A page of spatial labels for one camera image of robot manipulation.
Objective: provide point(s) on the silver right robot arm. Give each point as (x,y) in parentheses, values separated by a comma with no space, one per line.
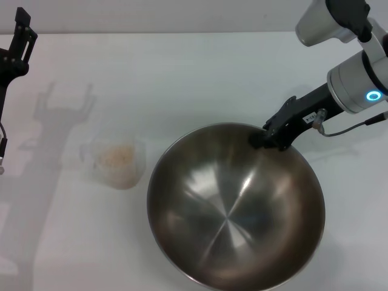
(348,85)

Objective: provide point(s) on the stainless steel mixing bowl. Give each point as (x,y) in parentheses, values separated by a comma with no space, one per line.
(230,212)

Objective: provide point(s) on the white rice grains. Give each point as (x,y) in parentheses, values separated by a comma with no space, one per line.
(116,156)

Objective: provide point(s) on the clear plastic measuring cup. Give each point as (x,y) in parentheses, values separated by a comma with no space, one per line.
(121,179)

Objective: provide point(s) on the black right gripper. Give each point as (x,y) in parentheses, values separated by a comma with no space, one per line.
(315,103)

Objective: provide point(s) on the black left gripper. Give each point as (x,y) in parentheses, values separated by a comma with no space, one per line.
(6,72)

